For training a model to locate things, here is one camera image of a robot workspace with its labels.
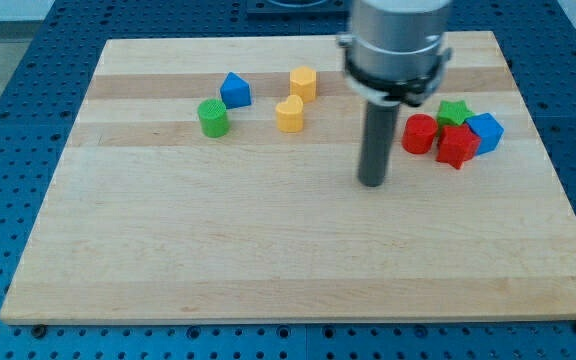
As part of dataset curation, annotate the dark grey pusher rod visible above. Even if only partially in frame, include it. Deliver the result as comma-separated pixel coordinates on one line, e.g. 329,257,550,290
357,102,399,187

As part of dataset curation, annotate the blue triangle block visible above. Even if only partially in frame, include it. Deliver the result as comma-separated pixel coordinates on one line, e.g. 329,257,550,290
219,72,252,109

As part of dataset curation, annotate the wooden board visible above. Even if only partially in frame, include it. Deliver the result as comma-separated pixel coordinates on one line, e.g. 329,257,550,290
0,31,576,325

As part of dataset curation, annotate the green star block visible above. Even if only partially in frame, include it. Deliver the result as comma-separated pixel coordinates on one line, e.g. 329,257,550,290
437,100,475,127

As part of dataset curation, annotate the red star block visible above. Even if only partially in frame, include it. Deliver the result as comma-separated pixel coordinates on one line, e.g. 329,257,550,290
435,124,481,170

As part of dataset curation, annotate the blue cube block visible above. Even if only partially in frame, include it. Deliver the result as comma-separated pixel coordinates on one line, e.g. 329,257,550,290
466,113,504,155

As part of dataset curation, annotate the green cylinder block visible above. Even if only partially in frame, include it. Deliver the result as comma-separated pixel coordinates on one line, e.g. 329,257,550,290
197,98,230,138

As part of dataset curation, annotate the yellow heart block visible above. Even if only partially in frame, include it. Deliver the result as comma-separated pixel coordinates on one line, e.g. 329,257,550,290
275,95,304,133

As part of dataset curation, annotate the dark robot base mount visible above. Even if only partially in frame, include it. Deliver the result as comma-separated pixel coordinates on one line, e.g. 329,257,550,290
245,0,352,15

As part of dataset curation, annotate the yellow hexagon block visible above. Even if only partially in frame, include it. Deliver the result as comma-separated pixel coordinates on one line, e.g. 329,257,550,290
289,66,317,103

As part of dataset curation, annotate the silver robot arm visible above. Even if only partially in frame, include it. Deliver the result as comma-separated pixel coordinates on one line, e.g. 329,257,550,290
337,0,452,187

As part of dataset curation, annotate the red cylinder block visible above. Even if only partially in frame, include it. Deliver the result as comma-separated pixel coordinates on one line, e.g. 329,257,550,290
402,114,439,154

